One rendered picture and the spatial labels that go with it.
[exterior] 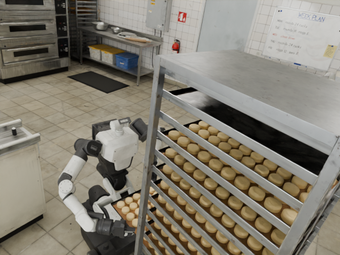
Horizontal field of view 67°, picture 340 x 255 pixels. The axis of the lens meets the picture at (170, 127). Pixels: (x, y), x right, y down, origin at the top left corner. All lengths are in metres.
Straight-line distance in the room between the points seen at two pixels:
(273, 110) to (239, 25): 4.71
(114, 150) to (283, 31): 4.03
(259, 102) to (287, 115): 0.07
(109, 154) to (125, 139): 0.14
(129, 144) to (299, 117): 1.29
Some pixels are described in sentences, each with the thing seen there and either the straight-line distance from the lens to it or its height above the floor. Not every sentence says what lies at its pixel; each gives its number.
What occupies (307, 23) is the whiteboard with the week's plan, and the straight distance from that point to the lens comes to 5.06.
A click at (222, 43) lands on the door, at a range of 5.46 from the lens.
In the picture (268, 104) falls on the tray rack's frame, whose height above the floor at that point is 1.82.
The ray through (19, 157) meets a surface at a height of 0.77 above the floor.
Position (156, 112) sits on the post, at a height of 1.61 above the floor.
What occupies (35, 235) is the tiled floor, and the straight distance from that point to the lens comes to 2.67.
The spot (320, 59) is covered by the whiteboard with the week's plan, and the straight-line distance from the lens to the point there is 5.09.
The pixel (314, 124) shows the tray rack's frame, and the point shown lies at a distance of 0.64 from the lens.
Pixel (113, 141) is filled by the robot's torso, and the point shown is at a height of 1.10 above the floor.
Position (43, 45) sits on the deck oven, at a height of 0.65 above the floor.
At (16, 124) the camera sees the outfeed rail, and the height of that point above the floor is 0.87.
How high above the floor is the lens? 2.04
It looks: 29 degrees down
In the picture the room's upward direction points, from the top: 9 degrees clockwise
